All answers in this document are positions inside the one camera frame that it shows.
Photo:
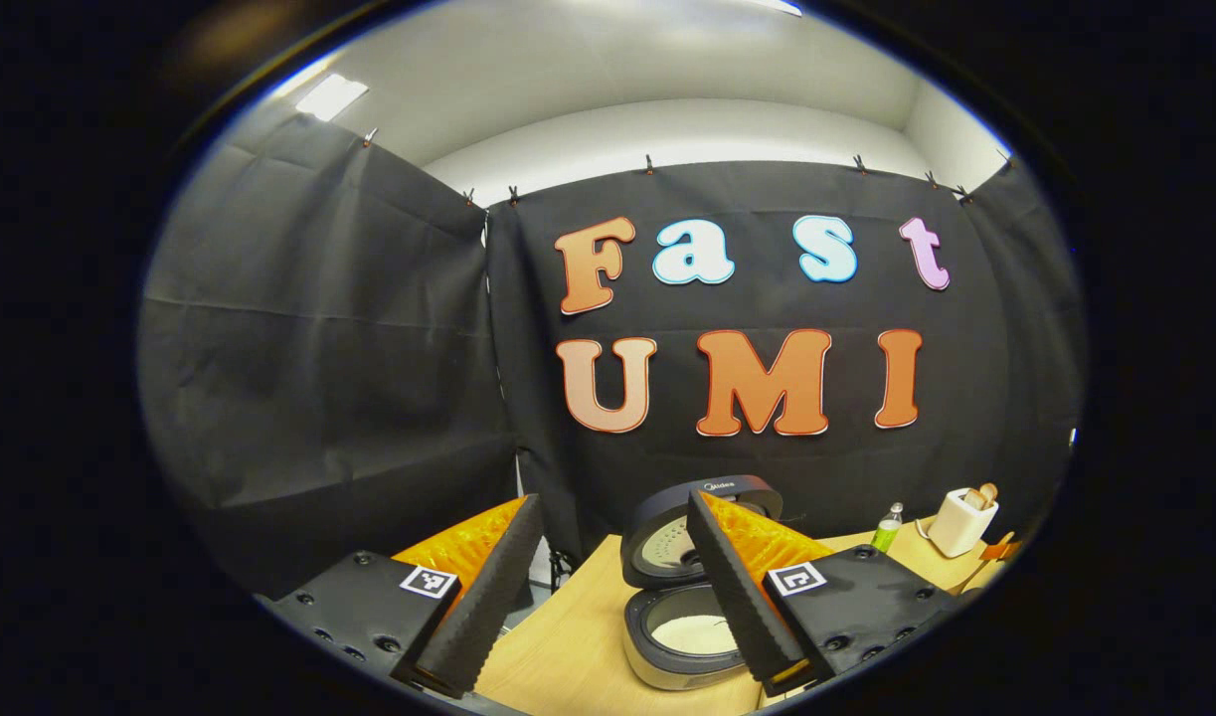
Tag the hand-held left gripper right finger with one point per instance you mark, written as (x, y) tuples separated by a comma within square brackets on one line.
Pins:
[(732, 597)]

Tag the square ceiling light panel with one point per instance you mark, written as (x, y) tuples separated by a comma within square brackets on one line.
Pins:
[(331, 96)]

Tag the green drink bottle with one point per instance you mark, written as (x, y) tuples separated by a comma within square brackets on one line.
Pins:
[(886, 532)]

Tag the wooden spoon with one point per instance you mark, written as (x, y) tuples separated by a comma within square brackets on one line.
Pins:
[(1003, 547)]

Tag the black backdrop cloth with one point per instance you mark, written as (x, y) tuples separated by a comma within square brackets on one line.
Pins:
[(319, 348)]

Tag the white toaster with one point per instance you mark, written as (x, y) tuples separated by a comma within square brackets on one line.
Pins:
[(955, 532)]

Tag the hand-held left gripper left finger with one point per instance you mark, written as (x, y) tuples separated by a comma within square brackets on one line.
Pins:
[(488, 607)]

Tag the black stand leg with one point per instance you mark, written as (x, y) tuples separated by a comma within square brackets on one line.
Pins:
[(558, 572)]

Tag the row of cloth clips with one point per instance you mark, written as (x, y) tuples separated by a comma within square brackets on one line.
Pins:
[(649, 164)]

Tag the black rice cooker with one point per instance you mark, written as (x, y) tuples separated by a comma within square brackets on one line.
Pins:
[(657, 547)]

